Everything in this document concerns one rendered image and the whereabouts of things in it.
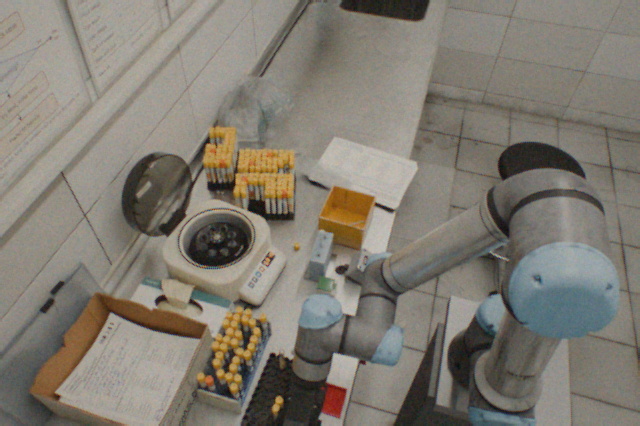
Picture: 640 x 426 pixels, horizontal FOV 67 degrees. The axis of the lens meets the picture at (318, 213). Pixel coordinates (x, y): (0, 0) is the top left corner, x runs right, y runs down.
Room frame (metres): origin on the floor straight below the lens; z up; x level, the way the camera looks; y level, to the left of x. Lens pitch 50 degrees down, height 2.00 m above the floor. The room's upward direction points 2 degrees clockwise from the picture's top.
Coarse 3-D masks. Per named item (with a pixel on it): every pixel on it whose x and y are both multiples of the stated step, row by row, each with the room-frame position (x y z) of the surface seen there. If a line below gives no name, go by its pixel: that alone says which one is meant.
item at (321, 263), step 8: (320, 240) 0.77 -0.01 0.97; (328, 240) 0.78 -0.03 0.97; (320, 248) 0.75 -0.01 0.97; (328, 248) 0.75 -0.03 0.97; (312, 256) 0.72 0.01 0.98; (320, 256) 0.72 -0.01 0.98; (328, 256) 0.75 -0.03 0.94; (336, 256) 0.79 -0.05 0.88; (312, 264) 0.71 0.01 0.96; (320, 264) 0.70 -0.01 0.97; (328, 264) 0.76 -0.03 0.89; (312, 272) 0.71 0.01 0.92; (320, 272) 0.70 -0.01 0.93; (328, 272) 0.73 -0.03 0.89; (312, 280) 0.71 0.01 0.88
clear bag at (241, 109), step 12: (240, 84) 1.36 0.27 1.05; (228, 96) 1.32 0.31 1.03; (240, 96) 1.30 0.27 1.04; (252, 96) 1.31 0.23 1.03; (228, 108) 1.27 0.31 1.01; (240, 108) 1.27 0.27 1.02; (252, 108) 1.28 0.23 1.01; (228, 120) 1.24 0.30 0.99; (240, 120) 1.24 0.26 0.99; (252, 120) 1.24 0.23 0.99; (264, 120) 1.34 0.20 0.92; (240, 132) 1.22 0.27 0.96; (252, 132) 1.22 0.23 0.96; (264, 132) 1.32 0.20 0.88; (240, 144) 1.21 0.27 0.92; (252, 144) 1.21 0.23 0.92; (264, 144) 1.23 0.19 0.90
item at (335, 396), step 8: (328, 384) 0.43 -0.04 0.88; (328, 392) 0.41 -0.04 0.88; (336, 392) 0.41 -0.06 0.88; (344, 392) 0.41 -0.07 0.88; (328, 400) 0.39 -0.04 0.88; (336, 400) 0.39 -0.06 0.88; (344, 400) 0.39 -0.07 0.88; (328, 408) 0.37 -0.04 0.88; (336, 408) 0.37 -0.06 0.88; (336, 416) 0.35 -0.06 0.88
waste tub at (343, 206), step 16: (336, 192) 0.97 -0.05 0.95; (352, 192) 0.96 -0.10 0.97; (336, 208) 0.97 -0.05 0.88; (352, 208) 0.96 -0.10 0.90; (368, 208) 0.94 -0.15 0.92; (320, 224) 0.85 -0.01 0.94; (336, 224) 0.84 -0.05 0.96; (368, 224) 0.88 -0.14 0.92; (336, 240) 0.84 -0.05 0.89; (352, 240) 0.82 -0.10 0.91
